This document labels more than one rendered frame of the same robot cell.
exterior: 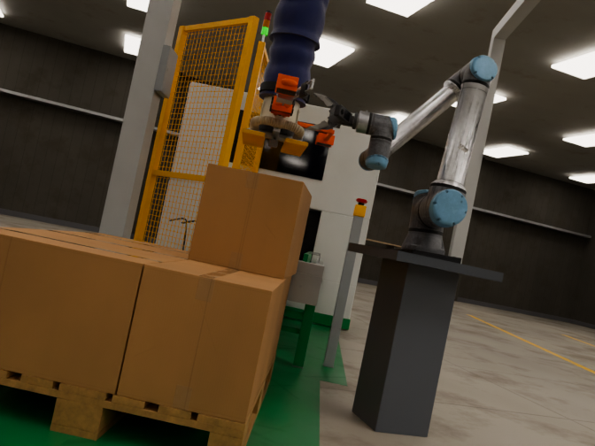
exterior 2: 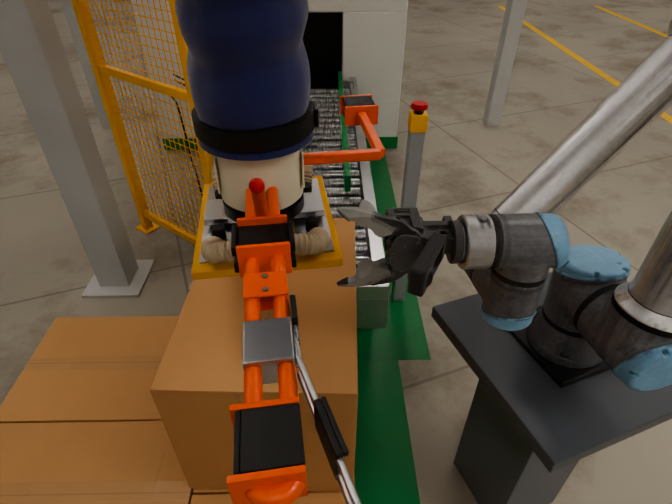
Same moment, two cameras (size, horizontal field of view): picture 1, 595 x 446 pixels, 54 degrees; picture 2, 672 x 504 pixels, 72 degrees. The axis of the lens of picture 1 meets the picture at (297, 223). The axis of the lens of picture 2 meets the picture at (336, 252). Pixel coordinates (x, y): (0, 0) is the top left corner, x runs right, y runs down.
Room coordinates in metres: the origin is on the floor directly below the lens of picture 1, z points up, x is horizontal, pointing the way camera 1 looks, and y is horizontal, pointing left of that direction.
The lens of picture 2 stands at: (1.81, 0.08, 1.70)
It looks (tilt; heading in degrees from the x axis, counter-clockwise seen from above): 38 degrees down; 356
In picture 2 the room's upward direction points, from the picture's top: straight up
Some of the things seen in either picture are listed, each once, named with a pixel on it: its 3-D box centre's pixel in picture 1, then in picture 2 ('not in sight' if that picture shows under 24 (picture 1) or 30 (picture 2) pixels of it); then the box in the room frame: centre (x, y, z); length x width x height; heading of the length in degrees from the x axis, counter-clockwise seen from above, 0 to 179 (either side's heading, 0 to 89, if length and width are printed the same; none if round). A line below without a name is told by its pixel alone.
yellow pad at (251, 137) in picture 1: (253, 135); (221, 218); (2.66, 0.28, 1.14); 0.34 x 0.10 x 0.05; 5
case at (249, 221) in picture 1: (256, 224); (279, 341); (2.65, 0.18, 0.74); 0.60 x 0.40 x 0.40; 175
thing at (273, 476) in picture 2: (286, 85); (267, 449); (2.07, 0.14, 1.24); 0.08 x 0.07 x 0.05; 5
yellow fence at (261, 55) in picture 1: (243, 188); not in sight; (4.82, 0.50, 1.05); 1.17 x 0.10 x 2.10; 177
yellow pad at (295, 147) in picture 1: (294, 144); (308, 211); (2.67, 0.09, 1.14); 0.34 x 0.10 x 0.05; 5
